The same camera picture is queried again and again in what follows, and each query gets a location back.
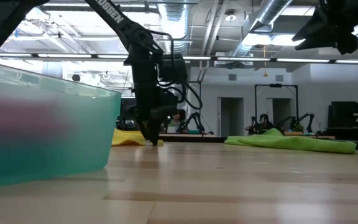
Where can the yellow microfiber towel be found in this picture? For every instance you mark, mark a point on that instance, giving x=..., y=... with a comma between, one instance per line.
x=126, y=138

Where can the person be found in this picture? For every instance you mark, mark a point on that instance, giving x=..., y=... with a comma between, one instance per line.
x=176, y=119

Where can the smooth silver ventilation duct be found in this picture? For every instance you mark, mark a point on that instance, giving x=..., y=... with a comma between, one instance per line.
x=269, y=12

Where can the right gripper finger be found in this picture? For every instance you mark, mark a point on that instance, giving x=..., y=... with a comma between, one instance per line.
x=309, y=29
x=312, y=45

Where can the black computer monitor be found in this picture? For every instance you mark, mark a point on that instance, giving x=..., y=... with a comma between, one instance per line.
x=126, y=109

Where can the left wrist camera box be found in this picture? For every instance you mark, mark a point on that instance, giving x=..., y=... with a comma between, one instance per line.
x=173, y=68

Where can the black background robot arm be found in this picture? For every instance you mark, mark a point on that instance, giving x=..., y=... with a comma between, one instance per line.
x=303, y=119
x=194, y=121
x=263, y=123

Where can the black shelf cabinet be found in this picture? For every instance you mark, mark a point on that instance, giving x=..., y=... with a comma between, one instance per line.
x=353, y=118

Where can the green microfiber towel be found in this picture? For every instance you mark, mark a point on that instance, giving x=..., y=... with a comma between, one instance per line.
x=291, y=143

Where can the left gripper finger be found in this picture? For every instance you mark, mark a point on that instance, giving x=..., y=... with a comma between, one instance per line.
x=157, y=130
x=145, y=129

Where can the corrugated silver ventilation duct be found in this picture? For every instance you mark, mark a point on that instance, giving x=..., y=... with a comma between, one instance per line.
x=174, y=25

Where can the long ceiling light bar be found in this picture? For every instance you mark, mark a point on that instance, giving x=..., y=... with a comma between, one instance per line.
x=322, y=60
x=64, y=56

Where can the round ceiling smoke detector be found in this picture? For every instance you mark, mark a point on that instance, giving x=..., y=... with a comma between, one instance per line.
x=230, y=17

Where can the dark background table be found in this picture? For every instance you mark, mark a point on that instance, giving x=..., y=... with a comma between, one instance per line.
x=191, y=137

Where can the pink microfiber towel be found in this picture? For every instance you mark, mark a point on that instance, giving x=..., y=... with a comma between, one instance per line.
x=20, y=118

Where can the teal translucent plastic bin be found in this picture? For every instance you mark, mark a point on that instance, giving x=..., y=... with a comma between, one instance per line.
x=42, y=149

